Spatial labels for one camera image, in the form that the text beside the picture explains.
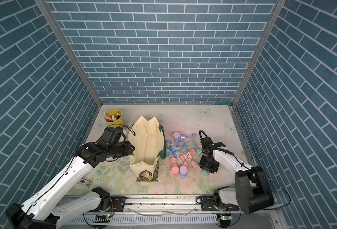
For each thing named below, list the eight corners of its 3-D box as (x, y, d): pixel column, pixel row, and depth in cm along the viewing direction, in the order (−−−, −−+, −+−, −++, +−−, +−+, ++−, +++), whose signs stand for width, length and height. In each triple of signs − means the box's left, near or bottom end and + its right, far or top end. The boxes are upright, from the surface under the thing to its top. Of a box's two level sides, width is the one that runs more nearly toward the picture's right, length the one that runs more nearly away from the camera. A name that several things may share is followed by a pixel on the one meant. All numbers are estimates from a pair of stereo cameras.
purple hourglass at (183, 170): (179, 178, 84) (180, 173, 77) (179, 171, 86) (180, 165, 79) (186, 178, 84) (187, 173, 77) (186, 171, 86) (187, 165, 79)
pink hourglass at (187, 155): (182, 163, 88) (182, 161, 85) (179, 159, 90) (179, 156, 87) (196, 154, 93) (197, 151, 89) (193, 150, 94) (193, 147, 91)
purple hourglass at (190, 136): (180, 141, 100) (180, 138, 97) (180, 136, 103) (180, 133, 100) (194, 141, 100) (195, 138, 97) (194, 136, 103) (194, 133, 100)
